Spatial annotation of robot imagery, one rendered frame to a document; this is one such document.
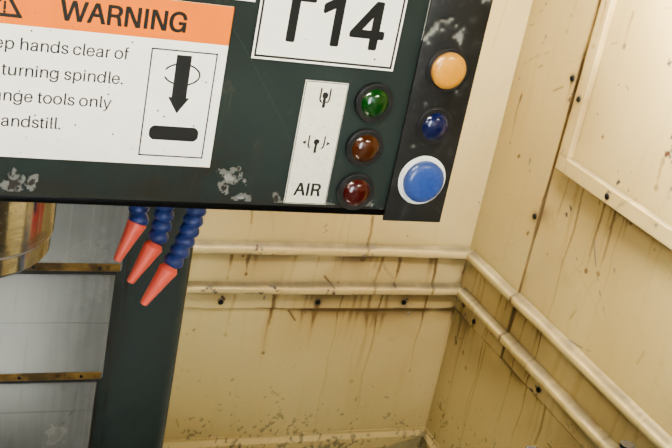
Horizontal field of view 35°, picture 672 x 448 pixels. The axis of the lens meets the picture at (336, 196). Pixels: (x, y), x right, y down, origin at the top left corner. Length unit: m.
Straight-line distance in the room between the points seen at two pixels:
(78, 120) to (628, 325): 1.19
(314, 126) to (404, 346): 1.48
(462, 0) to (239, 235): 1.24
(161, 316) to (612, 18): 0.84
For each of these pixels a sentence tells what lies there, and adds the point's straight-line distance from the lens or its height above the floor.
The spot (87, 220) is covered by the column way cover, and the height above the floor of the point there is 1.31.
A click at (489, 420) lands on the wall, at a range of 2.06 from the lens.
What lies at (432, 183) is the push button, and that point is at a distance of 0.74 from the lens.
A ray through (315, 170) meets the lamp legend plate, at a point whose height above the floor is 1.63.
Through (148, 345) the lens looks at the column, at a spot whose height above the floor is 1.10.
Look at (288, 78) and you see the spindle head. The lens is 0.68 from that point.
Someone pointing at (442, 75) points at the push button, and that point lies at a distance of 0.71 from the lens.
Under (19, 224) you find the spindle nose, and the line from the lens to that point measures 0.84.
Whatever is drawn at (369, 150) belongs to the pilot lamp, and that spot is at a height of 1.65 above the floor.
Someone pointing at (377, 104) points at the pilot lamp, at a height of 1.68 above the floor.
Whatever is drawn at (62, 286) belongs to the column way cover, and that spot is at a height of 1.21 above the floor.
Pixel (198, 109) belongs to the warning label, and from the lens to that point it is 0.67.
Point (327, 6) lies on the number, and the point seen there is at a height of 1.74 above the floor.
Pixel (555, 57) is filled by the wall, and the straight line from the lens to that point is 1.89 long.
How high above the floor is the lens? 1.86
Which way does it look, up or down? 20 degrees down
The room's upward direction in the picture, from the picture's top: 11 degrees clockwise
